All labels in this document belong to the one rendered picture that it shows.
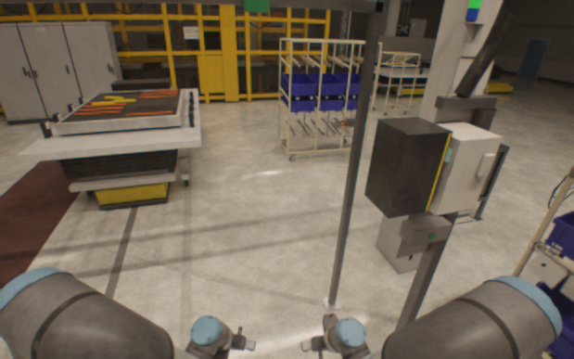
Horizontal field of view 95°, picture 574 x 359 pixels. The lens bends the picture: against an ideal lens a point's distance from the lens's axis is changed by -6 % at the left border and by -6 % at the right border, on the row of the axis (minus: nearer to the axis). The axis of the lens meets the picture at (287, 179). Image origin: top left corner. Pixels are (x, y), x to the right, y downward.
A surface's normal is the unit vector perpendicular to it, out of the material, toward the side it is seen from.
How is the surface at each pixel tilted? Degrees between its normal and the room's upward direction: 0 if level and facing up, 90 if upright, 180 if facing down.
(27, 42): 90
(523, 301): 8
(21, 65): 90
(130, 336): 45
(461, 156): 90
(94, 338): 35
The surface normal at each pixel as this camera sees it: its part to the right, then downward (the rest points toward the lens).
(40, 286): 0.08, -0.92
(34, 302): -0.08, -0.74
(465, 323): -0.36, -0.77
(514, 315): 0.13, -0.73
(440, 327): -0.59, -0.74
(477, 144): 0.28, 0.47
